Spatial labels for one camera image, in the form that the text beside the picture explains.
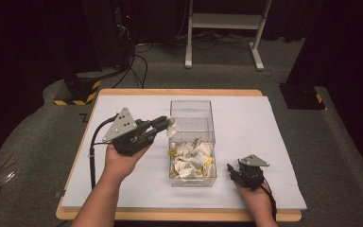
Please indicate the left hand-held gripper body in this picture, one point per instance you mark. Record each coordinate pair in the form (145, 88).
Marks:
(129, 138)

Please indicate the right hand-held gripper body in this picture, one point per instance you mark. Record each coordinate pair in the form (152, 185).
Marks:
(250, 176)

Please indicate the clear plastic box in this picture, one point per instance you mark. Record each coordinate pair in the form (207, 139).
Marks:
(192, 126)

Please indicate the pile of tea bags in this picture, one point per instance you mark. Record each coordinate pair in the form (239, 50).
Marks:
(192, 162)

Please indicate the person's right hand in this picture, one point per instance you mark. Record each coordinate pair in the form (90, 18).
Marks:
(258, 198)

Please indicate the person's left hand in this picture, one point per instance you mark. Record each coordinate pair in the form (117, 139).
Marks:
(119, 165)

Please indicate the wooden table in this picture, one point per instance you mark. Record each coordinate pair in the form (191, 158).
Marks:
(170, 92)

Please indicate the white table mat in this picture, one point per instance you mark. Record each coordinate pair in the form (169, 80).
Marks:
(249, 126)

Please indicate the black base with yellow stripes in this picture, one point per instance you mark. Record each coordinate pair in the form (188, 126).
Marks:
(82, 86)

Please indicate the black base with yellow mark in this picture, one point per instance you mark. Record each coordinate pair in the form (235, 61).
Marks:
(301, 96)

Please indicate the black equipment tower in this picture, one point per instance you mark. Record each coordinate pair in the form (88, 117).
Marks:
(107, 34)

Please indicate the white metal stand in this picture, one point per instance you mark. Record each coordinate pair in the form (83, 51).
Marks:
(227, 21)

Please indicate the dark curtain column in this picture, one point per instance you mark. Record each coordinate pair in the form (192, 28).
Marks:
(337, 38)

